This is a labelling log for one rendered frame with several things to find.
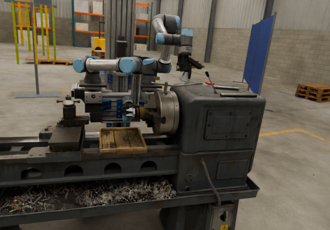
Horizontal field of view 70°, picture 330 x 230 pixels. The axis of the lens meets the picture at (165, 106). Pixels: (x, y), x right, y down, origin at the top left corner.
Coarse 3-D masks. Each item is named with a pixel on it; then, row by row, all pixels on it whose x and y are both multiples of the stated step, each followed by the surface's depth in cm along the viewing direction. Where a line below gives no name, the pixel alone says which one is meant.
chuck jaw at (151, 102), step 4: (148, 96) 169; (152, 96) 166; (148, 100) 165; (152, 100) 166; (144, 104) 163; (148, 104) 164; (152, 104) 165; (148, 108) 164; (152, 108) 165; (156, 108) 167
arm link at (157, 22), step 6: (156, 18) 182; (162, 18) 186; (156, 24) 175; (162, 24) 175; (156, 30) 170; (162, 30) 163; (156, 36) 159; (162, 36) 156; (168, 36) 157; (156, 42) 159; (162, 42) 158; (168, 42) 158
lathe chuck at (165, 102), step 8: (160, 96) 155; (168, 96) 157; (160, 104) 153; (168, 104) 153; (160, 112) 153; (168, 112) 152; (168, 120) 153; (152, 128) 175; (160, 128) 154; (168, 128) 156
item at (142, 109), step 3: (135, 108) 161; (138, 108) 162; (141, 108) 161; (144, 108) 161; (135, 111) 164; (138, 111) 159; (141, 111) 159; (144, 111) 159; (147, 111) 162; (138, 114) 159; (141, 114) 159; (144, 114) 159; (135, 117) 161; (138, 117) 161; (141, 117) 160; (144, 117) 160
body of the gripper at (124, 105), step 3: (126, 102) 174; (129, 102) 175; (123, 105) 164; (126, 105) 165; (129, 105) 166; (123, 108) 165; (126, 108) 166; (123, 111) 171; (126, 111) 166; (129, 111) 167; (123, 114) 167
